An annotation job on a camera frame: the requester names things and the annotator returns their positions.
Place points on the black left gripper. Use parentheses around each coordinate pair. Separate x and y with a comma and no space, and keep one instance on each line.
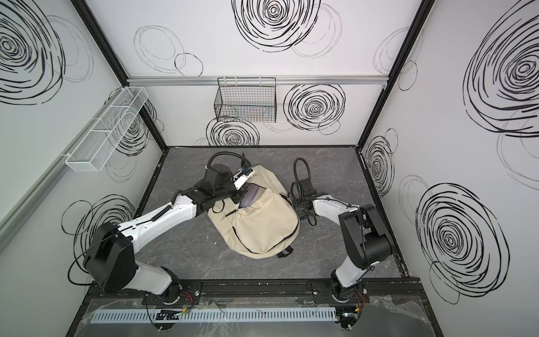
(240,193)

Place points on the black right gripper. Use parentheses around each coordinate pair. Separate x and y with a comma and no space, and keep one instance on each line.
(297,203)

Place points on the purple pencil case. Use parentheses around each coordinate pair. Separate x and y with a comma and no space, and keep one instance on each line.
(251,195)

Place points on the cream canvas backpack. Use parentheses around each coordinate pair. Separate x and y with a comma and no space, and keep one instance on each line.
(265,229)

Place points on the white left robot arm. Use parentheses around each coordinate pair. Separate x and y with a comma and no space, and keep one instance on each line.
(111,257)

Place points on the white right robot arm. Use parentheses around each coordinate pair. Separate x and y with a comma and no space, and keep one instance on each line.
(367,240)

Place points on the black wire wall basket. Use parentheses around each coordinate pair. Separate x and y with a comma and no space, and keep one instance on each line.
(251,99)

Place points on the white slotted cable duct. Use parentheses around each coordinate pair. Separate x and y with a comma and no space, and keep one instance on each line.
(213,315)

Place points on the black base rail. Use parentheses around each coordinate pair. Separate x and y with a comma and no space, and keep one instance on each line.
(306,291)

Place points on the white mesh wall shelf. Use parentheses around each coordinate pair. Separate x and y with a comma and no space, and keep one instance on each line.
(118,128)

